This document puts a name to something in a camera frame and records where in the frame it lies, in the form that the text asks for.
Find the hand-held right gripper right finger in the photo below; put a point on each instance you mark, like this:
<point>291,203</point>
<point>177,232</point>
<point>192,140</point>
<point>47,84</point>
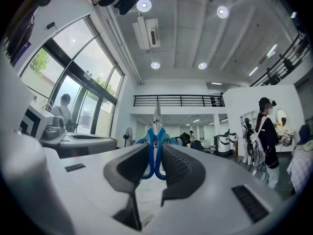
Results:
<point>178,165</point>

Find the white wall shelf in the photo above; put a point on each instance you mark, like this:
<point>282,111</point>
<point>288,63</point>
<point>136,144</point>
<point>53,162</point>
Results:
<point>250,115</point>

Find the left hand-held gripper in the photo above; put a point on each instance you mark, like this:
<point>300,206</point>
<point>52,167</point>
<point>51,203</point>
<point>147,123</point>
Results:
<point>52,128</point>

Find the white ceiling air conditioner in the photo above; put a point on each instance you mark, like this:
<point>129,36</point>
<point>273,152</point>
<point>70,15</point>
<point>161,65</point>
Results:
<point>146,33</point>

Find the black balcony railing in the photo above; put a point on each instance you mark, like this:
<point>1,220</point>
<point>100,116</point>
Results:
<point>185,96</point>

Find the black wall sensor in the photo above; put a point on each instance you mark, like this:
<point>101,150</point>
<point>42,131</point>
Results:
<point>51,25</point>

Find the black head-worn camera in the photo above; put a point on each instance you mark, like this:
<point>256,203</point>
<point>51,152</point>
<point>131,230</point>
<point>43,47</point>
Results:
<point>127,2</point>

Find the person's torso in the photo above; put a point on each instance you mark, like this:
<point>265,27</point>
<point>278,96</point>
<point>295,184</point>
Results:
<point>22,26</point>

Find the checked tablecloth table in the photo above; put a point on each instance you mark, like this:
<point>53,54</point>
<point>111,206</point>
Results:
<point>302,165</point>

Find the black mezzanine railing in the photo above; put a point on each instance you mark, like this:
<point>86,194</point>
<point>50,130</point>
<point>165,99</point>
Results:
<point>271,78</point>

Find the black-framed glass window wall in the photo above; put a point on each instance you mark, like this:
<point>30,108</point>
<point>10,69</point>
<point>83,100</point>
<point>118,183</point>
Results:
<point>73,68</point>

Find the blue wall poster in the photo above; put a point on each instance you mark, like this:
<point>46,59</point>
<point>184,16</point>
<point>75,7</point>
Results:
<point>27,45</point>

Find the white and black machine cart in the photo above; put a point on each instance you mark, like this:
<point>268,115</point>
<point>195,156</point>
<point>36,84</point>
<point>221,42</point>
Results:
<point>221,143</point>

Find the round vanity mirror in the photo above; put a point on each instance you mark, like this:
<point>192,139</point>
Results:
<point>280,116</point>

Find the long ceiling tube light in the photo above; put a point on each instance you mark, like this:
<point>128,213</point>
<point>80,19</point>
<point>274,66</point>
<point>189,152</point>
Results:
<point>253,71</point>
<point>272,50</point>

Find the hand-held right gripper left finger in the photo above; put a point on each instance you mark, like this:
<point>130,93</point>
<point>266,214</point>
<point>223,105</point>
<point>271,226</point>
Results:
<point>112,177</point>

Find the black standing fan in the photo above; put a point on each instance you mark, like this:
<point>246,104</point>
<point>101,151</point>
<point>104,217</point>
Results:
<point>128,133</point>

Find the dark blue chair back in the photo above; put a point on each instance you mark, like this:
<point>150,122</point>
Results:
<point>304,133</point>

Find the round ceiling light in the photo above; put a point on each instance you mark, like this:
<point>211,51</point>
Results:
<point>144,5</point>
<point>202,65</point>
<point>222,11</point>
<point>155,64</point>

